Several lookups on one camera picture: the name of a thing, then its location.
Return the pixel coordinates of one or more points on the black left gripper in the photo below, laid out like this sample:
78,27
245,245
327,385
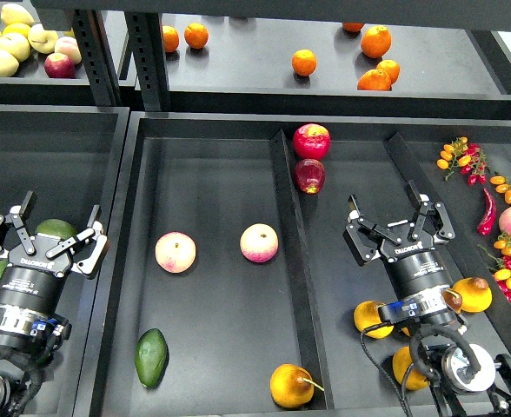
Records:
82,253

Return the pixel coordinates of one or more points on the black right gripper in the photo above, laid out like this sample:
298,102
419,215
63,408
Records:
369,241

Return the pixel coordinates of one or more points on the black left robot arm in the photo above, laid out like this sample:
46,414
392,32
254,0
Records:
30,331

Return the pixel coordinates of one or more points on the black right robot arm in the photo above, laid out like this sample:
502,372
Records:
452,366

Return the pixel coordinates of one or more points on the yellow pear bottom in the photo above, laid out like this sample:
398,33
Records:
400,363

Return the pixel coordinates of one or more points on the pale yellow pear top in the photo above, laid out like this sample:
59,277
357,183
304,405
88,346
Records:
15,13

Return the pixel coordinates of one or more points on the black left tray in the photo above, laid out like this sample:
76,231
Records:
69,156

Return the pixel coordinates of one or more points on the cherry tomato bunch upper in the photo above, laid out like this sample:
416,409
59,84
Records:
464,157

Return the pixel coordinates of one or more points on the red chili pepper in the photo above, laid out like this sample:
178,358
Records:
486,223

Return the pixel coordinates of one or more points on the bright red apple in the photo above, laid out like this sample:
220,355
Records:
311,141

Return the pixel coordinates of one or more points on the pink apple left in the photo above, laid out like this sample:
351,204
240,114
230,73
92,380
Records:
175,252

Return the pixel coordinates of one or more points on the pink apple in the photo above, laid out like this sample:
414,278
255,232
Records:
175,252
259,243

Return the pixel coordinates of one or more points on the orange front right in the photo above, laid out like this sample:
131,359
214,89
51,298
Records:
374,79

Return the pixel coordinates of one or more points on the pink apple right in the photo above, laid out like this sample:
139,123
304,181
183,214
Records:
259,243

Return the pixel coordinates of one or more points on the orange right small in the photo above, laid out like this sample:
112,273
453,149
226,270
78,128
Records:
391,68

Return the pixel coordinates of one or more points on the dark red apple on shelf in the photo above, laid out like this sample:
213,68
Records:
58,65

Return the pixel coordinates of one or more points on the large orange upper right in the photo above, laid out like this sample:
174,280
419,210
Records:
376,41

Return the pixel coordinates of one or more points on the orange centre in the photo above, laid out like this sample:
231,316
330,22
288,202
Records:
304,62

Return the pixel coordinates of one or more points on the pale yellow apple front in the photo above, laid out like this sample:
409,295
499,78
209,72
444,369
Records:
8,64

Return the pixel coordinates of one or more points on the pink peach on shelf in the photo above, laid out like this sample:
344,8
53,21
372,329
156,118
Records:
68,46

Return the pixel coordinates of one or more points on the pale yellow apple right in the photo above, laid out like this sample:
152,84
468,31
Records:
42,40

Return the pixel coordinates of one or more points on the black centre divided tray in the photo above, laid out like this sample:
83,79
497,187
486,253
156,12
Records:
229,322

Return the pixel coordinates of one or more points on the pale yellow apple middle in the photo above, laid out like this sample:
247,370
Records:
16,44

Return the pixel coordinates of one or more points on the orange behind shelf edge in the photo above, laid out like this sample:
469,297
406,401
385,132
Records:
352,27

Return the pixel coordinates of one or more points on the yellow lemon on shelf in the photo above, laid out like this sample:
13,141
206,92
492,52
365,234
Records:
17,28

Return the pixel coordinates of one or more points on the black shelf post left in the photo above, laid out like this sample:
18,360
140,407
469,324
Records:
97,60

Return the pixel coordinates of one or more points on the black shelf post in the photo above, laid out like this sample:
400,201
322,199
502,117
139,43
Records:
97,60
147,46

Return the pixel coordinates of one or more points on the black shelf post right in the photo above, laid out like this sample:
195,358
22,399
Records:
147,46

